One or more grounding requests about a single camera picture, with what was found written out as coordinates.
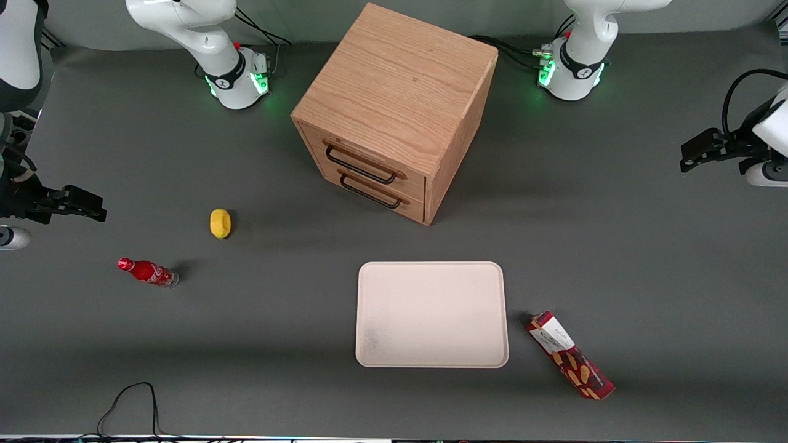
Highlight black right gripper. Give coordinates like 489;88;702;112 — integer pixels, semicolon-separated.
0;175;107;224

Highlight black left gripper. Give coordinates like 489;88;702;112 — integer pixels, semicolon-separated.
680;128;771;176

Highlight red tartan cookie box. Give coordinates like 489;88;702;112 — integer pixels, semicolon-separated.
526;311;616;401

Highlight beige plastic tray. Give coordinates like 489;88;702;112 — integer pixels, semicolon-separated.
355;261;510;369

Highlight red cola bottle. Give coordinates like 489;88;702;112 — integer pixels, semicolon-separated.
118;257;180;289

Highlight wooden drawer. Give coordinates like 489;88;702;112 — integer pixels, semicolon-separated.
306;151;426;224
299;122;427;202

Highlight wooden drawer cabinet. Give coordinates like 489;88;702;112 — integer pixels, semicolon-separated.
291;2;499;226

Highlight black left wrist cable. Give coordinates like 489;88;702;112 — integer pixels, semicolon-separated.
722;68;788;136

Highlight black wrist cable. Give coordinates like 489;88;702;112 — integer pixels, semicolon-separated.
0;137;39;180
722;68;788;136

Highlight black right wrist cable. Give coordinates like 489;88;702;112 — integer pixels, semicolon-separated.
0;137;39;180

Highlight black left arm base cables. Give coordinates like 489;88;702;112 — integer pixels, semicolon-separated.
470;14;577;72

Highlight black arm base cables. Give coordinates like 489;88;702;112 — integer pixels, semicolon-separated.
235;7;292;47
470;14;577;72

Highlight thin black looped cable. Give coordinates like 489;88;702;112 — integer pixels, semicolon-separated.
74;382;185;441

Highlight black right arm base cables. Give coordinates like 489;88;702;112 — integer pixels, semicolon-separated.
235;7;292;47

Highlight black metal drawer handle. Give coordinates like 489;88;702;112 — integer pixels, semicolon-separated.
339;172;404;210
324;143;399;185

